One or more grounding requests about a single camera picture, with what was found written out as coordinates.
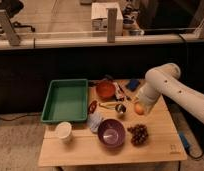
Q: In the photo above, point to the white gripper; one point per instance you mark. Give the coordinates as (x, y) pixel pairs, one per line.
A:
(148, 96)

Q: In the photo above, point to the orange yellow apple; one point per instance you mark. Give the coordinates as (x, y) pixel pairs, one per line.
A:
(139, 109)

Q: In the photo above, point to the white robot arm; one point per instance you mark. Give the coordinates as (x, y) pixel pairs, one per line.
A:
(164, 80)

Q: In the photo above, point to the small metal measuring cup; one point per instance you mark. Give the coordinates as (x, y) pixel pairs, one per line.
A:
(118, 107)

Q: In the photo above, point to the crumpled clear plastic cup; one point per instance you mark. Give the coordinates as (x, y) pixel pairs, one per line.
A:
(93, 121)

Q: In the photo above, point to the white paper cup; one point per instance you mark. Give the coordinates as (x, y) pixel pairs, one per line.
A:
(63, 131)

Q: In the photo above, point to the blue sponge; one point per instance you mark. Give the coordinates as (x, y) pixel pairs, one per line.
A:
(132, 84)

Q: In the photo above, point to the bunch of red grapes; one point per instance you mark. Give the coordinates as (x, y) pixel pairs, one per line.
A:
(139, 134)

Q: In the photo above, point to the purple bowl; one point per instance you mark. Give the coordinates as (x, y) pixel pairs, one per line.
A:
(111, 133)

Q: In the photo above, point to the orange bowl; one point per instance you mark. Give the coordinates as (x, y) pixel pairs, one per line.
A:
(105, 89)

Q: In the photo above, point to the blue device on floor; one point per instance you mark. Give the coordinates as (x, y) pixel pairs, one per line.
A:
(184, 140)

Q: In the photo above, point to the green plastic tray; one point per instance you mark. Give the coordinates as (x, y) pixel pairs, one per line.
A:
(67, 100)

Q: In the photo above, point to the white cardboard box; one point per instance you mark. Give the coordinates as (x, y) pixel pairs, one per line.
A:
(99, 14)

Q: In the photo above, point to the black office chair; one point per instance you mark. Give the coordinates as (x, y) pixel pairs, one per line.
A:
(12, 8)

